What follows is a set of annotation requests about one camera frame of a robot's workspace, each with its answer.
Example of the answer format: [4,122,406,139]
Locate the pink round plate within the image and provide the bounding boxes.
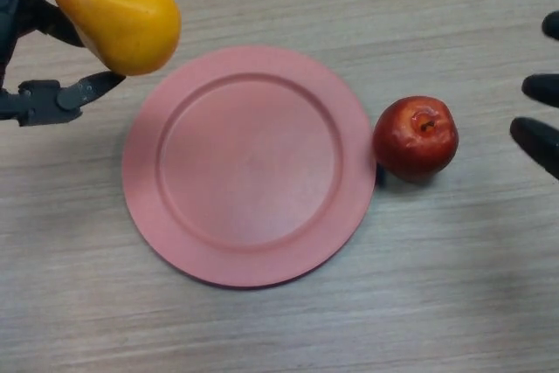
[121,45,377,290]

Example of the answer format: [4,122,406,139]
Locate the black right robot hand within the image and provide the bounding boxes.
[509,10,559,181]

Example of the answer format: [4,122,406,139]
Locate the yellow pear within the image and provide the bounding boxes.
[53,0,183,77]

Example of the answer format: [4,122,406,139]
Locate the red apple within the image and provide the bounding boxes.
[372,95,459,183]

